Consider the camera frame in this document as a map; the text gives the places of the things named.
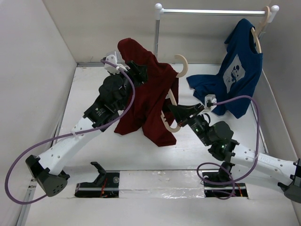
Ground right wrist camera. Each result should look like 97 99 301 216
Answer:
204 94 217 112

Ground wooden hanger holding blue shirt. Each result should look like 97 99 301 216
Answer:
250 6 270 53

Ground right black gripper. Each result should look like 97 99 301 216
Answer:
168 103 212 146

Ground white clothes rack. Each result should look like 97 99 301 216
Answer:
153 3 280 57

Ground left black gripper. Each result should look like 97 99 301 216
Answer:
109 61 146 111

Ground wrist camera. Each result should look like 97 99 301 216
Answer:
104 50 123 74
204 94 217 112

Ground silver foil tape strip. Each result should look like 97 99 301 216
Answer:
119 170 205 199

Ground blue printed t shirt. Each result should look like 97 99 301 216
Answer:
187 19 263 119

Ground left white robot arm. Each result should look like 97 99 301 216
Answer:
25 61 148 197

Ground dark red t shirt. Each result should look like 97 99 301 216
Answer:
114 38 179 147

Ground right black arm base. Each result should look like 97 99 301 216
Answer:
201 168 248 199

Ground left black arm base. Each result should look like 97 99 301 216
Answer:
74 161 120 198

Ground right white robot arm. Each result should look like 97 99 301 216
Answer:
169 104 301 203

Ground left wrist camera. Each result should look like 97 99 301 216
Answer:
104 50 123 74

